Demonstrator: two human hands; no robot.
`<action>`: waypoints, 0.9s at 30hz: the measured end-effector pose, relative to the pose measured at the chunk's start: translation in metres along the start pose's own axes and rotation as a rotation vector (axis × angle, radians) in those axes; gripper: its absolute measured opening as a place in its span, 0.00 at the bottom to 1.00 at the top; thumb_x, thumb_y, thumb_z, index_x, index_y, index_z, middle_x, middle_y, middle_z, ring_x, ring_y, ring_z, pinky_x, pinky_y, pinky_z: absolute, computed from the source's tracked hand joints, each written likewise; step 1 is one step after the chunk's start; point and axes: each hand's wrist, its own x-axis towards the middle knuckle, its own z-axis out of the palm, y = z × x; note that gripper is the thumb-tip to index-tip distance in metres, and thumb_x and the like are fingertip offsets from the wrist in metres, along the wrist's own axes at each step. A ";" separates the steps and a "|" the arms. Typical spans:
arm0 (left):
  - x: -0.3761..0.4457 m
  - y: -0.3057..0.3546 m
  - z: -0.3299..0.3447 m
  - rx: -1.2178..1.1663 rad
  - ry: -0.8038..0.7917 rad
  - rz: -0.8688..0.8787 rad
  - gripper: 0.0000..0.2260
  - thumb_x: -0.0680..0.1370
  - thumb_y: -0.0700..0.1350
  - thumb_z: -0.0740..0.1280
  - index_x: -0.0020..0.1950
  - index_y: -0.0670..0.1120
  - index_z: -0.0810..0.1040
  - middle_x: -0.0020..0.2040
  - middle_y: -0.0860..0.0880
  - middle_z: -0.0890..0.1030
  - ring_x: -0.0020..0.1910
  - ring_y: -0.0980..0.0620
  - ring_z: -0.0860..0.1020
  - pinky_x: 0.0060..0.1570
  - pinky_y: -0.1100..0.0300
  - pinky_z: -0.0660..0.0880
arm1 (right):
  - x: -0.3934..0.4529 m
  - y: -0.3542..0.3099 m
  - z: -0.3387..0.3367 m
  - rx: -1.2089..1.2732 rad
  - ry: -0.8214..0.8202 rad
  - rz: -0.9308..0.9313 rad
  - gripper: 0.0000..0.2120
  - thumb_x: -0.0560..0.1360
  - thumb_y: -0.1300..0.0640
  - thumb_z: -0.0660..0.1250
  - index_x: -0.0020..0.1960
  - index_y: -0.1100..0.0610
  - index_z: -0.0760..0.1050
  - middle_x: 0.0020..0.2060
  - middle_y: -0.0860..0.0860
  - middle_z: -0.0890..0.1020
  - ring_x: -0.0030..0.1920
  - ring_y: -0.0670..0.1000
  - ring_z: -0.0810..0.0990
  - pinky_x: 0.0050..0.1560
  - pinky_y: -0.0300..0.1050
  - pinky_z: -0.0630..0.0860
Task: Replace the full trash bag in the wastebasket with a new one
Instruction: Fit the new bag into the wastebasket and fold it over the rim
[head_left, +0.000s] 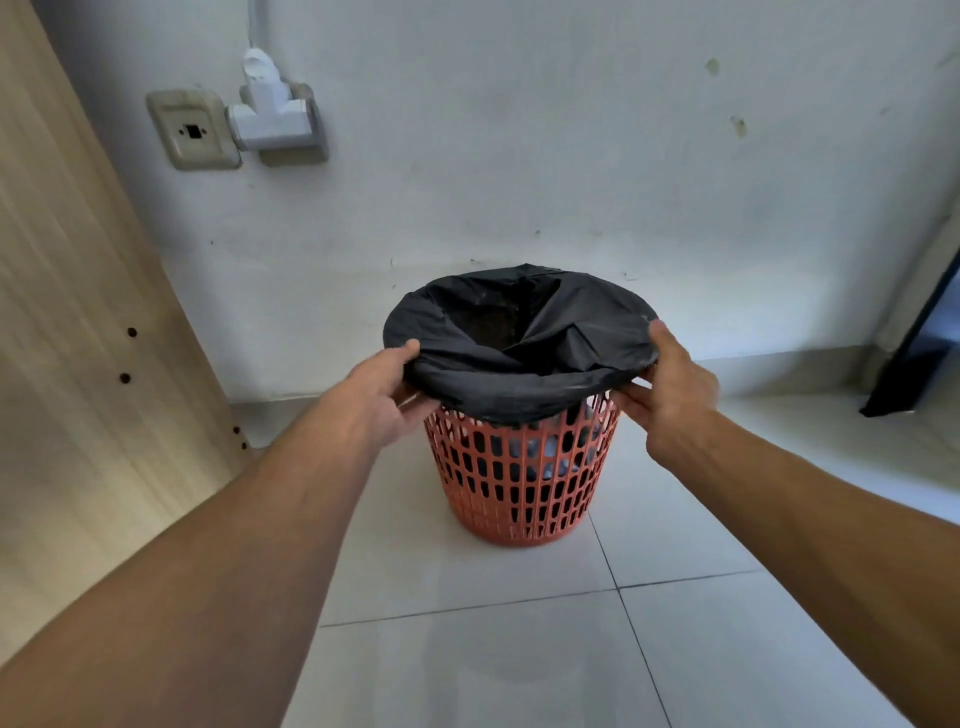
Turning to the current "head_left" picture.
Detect person's left hand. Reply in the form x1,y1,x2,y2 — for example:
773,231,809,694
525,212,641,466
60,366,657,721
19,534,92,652
318,338,442,455

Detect person's right hand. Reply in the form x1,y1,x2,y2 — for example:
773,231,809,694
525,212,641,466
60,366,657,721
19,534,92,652
611,318,721,471

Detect black plastic trash bag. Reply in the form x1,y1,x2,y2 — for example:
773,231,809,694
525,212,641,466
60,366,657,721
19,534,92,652
382,263,661,429

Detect red plastic mesh bin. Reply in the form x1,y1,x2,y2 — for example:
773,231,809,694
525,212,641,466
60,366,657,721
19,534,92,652
423,389,622,547

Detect person's left forearm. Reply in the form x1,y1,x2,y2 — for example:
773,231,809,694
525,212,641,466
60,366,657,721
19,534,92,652
0,419,384,728

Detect person's right forearm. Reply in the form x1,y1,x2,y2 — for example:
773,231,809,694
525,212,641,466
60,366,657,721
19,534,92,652
667,419,960,728

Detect black flat panel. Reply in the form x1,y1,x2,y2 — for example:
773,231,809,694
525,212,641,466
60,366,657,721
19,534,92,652
860,251,960,419

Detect light wooden desk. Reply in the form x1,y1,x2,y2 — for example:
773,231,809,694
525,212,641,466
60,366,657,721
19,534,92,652
0,0,253,669

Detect white plug adapter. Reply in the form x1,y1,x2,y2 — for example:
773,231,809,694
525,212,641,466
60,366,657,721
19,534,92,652
224,48,330,166

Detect beige wall socket plate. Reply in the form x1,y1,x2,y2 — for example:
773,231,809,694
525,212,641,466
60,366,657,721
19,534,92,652
146,88,243,172

